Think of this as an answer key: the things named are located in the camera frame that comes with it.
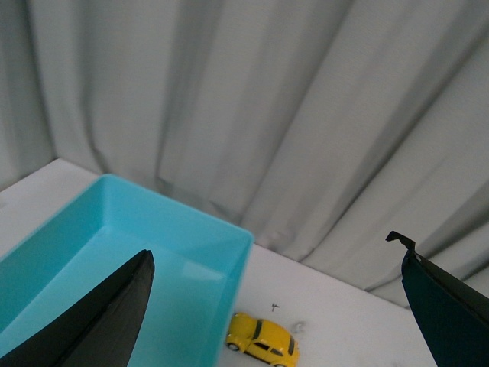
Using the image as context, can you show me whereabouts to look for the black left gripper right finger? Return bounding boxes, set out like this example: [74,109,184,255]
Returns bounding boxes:
[386,231,488,366]

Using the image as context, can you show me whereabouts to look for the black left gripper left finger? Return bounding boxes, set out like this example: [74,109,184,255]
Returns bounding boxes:
[1,250,154,366]

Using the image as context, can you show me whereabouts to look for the yellow beetle toy car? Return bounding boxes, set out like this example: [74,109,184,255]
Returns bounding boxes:
[225,312,300,366]

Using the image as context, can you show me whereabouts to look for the turquoise plastic storage bin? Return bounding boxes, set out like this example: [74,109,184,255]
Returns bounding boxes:
[1,175,253,366]

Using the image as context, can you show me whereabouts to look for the grey-white curtain backdrop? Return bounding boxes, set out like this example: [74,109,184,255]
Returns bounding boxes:
[1,1,488,305]

